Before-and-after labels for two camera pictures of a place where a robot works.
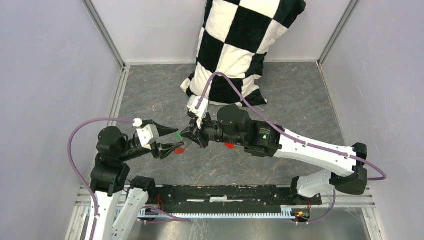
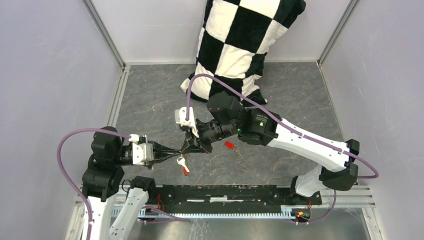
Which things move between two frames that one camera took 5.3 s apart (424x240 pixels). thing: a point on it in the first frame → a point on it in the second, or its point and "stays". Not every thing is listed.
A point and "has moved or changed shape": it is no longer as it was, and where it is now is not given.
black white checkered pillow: (235, 38) stays
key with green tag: (178, 136) → (181, 160)
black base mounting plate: (229, 197) stays
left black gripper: (164, 149) → (159, 150)
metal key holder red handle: (179, 150) has moved or changed shape
